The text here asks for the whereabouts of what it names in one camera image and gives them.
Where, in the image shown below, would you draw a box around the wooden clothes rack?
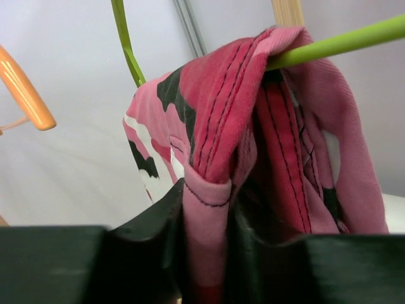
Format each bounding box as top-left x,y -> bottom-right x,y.
271,0 -> 304,27

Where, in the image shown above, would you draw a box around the grey corner wall profile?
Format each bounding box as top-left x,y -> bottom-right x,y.
173,0 -> 207,58

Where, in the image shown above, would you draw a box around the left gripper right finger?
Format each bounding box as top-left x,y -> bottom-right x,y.
225,202 -> 404,303

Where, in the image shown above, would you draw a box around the green hanger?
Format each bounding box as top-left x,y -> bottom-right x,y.
111,1 -> 404,87

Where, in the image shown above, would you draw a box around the orange hanger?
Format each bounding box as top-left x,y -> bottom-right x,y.
1,46 -> 57,135

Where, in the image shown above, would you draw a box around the pink camouflage trousers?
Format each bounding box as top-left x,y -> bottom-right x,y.
123,27 -> 389,303

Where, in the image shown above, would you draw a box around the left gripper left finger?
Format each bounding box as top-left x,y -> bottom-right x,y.
1,180 -> 184,303

